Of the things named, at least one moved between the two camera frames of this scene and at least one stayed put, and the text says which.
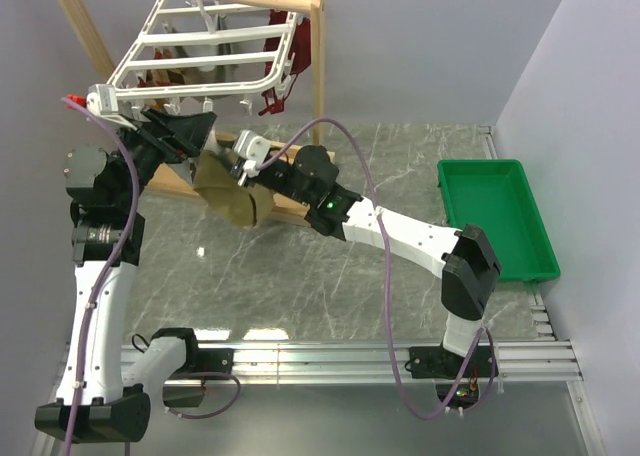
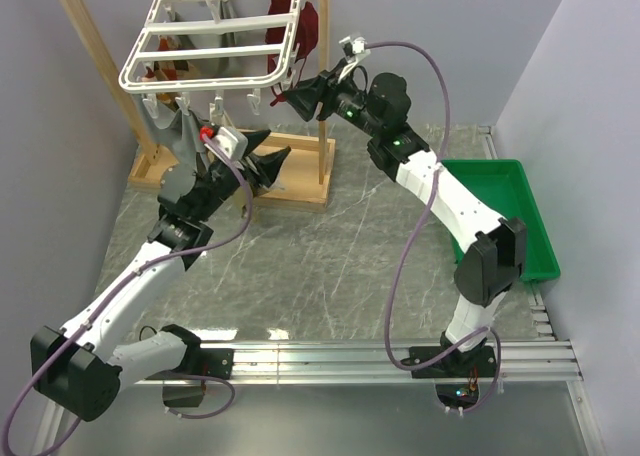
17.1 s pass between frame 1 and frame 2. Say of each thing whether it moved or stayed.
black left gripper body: moved
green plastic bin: stayed
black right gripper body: moved
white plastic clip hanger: moved
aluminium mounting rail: stayed
